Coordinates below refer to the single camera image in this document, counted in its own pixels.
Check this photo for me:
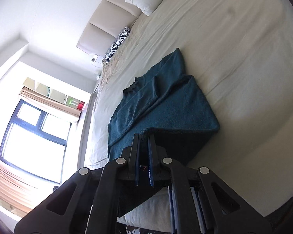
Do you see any window with dark frame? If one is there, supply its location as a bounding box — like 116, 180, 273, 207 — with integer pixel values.
0, 99, 71, 184

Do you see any dark teal knit sweater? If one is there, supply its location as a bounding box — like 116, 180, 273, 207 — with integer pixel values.
108, 49, 220, 166

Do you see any red box on sill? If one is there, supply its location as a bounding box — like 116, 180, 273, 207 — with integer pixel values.
77, 101, 85, 111

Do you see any green bottle on sill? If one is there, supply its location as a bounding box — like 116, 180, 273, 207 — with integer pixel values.
65, 96, 79, 108

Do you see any zebra print pillow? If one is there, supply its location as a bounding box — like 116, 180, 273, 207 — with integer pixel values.
105, 27, 131, 63

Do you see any beige padded headboard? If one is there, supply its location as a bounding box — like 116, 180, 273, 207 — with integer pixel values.
77, 0, 142, 57

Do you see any beige bed with sheet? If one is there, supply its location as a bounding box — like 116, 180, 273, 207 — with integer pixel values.
85, 0, 293, 233

